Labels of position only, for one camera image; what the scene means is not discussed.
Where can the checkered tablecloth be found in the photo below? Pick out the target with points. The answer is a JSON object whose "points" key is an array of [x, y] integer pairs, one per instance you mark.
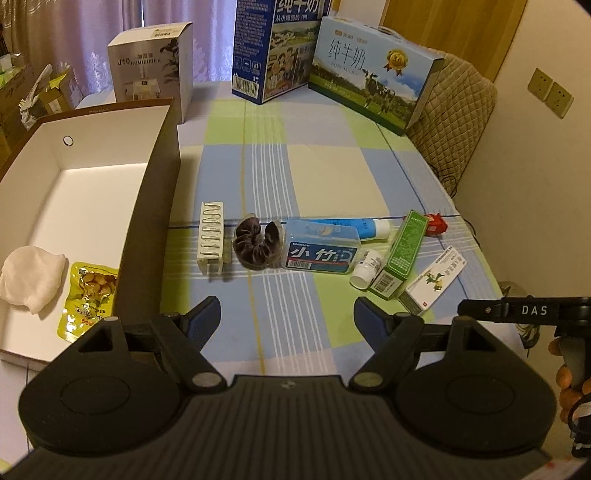
{"points": [[323, 175]]}

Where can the quilted beige chair cover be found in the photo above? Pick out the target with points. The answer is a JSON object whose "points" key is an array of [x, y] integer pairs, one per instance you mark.
{"points": [[457, 120]]}

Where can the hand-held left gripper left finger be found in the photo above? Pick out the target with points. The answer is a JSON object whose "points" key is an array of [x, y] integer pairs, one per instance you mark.
{"points": [[203, 321]]}

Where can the clear plastic floss box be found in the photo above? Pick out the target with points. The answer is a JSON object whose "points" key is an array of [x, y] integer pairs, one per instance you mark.
{"points": [[321, 251]]}

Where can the light blue milk gift box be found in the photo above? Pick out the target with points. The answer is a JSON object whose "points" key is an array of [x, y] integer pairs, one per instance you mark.
{"points": [[369, 69]]}

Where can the white medicine carton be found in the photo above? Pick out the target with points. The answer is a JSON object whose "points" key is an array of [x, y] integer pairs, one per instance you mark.
{"points": [[436, 279]]}

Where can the dark blue milk carton box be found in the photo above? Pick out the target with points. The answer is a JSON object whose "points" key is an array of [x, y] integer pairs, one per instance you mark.
{"points": [[272, 50]]}

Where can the small white pill bottle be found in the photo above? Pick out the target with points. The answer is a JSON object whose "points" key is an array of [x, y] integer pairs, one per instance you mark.
{"points": [[364, 272]]}

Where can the white humidifier box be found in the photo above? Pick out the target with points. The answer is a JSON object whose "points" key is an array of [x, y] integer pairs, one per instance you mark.
{"points": [[147, 69]]}

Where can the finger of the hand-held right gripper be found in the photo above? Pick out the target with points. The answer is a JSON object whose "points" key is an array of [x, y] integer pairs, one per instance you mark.
{"points": [[508, 310]]}

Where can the wall socket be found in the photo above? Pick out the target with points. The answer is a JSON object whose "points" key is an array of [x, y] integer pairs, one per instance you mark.
{"points": [[559, 100], [540, 85]]}

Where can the brown velvet scrunchie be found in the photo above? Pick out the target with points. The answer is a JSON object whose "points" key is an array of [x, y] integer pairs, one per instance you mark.
{"points": [[258, 242]]}

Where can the red snack packet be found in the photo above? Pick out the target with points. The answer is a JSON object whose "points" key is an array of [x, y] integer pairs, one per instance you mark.
{"points": [[436, 224]]}

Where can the pink curtain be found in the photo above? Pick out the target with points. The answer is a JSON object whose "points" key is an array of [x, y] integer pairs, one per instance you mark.
{"points": [[92, 27]]}

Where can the white cloth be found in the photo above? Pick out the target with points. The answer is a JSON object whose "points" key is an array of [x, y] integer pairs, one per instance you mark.
{"points": [[32, 277]]}

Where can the yellow snack packet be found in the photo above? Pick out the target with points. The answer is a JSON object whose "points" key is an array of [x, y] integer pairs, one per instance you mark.
{"points": [[90, 295]]}

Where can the cream hair claw clip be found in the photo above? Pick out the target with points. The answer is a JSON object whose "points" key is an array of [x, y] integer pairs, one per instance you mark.
{"points": [[212, 235]]}

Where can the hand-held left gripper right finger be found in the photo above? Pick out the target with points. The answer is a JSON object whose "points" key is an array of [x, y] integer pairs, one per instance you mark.
{"points": [[369, 323]]}

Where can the large brown cardboard box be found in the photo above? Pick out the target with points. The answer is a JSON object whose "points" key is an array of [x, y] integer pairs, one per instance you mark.
{"points": [[152, 207]]}

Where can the cluttered cardboard boxes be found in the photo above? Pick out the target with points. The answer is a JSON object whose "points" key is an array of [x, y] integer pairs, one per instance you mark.
{"points": [[41, 97]]}

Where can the green narrow carton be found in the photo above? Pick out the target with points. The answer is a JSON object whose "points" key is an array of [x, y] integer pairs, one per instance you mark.
{"points": [[401, 251]]}

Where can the blue cream tube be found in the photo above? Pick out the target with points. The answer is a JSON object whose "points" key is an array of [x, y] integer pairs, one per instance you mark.
{"points": [[369, 228]]}

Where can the person's right hand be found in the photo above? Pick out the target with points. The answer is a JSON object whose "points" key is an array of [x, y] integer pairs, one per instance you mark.
{"points": [[565, 374]]}

